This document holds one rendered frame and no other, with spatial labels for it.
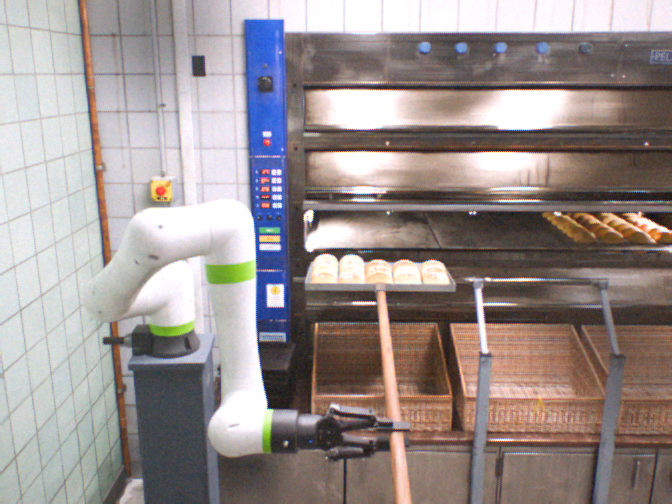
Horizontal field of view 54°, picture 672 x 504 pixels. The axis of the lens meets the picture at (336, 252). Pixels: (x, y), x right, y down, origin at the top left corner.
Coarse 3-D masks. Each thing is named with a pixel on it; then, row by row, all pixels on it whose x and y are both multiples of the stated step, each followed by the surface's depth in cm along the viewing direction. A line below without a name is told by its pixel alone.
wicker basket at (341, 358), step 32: (320, 352) 297; (352, 352) 297; (416, 352) 297; (320, 384) 296; (352, 384) 296; (416, 384) 296; (448, 384) 261; (384, 416) 269; (416, 416) 258; (448, 416) 258
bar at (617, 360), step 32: (480, 288) 255; (480, 320) 248; (608, 320) 247; (480, 352) 242; (480, 384) 242; (608, 384) 243; (480, 416) 245; (608, 416) 244; (480, 448) 249; (608, 448) 248; (480, 480) 253; (608, 480) 251
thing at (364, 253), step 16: (336, 256) 293; (368, 256) 292; (384, 256) 292; (400, 256) 292; (416, 256) 292; (432, 256) 292; (448, 256) 291; (464, 256) 291; (480, 256) 291; (496, 256) 291; (512, 256) 291; (528, 256) 291; (544, 256) 290; (560, 256) 290; (576, 256) 290; (592, 256) 290; (608, 256) 290; (624, 256) 289; (640, 256) 289; (656, 256) 289
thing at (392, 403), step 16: (384, 304) 217; (384, 320) 203; (384, 336) 191; (384, 352) 180; (384, 368) 171; (384, 384) 164; (400, 416) 149; (400, 432) 140; (400, 448) 134; (400, 464) 128; (400, 480) 123; (400, 496) 119
